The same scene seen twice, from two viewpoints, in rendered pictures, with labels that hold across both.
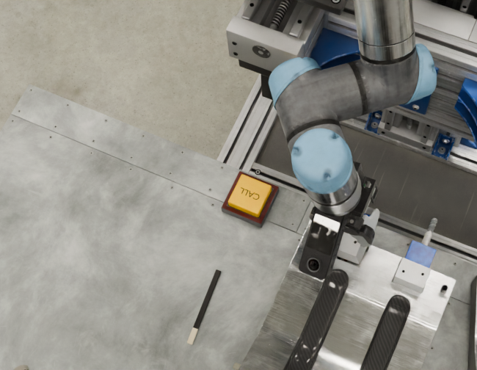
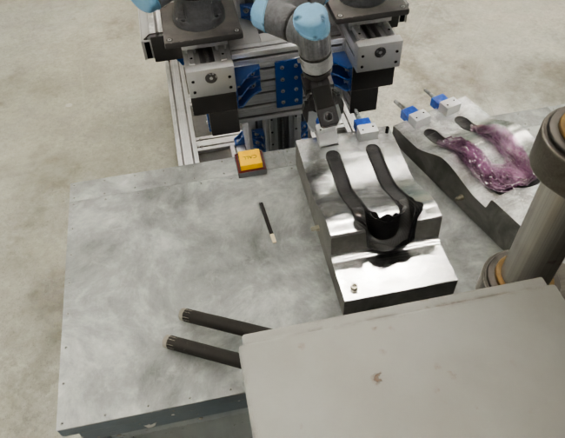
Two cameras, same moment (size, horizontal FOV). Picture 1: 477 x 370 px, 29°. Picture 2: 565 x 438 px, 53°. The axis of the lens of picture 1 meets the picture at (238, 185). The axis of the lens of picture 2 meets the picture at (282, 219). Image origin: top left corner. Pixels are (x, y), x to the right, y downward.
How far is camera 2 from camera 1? 0.87 m
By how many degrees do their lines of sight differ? 27
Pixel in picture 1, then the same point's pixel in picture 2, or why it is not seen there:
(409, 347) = (394, 162)
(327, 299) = (335, 167)
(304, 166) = (308, 19)
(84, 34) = (51, 241)
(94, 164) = (144, 197)
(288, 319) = (323, 184)
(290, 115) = (278, 15)
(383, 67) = not seen: outside the picture
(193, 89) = not seen: hidden behind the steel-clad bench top
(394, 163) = not seen: hidden behind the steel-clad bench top
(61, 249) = (156, 244)
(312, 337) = (342, 186)
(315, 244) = (322, 105)
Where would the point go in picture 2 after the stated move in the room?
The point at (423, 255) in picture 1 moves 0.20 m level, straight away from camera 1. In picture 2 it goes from (365, 122) to (346, 78)
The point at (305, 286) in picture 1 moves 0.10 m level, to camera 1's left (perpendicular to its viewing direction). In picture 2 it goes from (319, 167) to (291, 187)
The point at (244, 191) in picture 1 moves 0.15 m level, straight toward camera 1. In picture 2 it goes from (245, 157) to (282, 185)
